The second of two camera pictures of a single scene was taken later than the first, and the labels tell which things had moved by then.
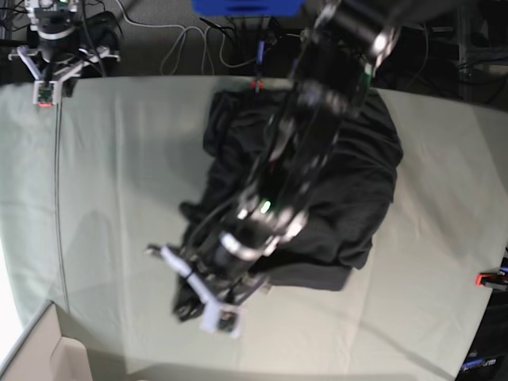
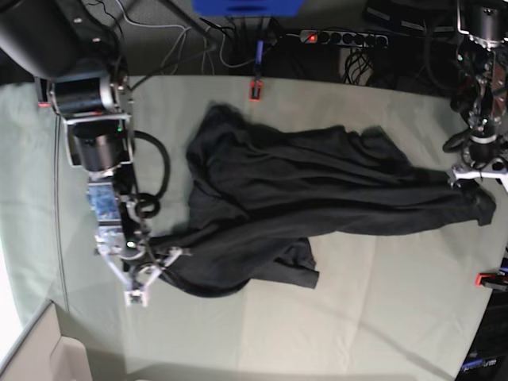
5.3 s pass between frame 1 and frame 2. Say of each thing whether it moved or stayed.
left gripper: moved
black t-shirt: moved
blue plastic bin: stayed
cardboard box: stayed
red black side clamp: stayed
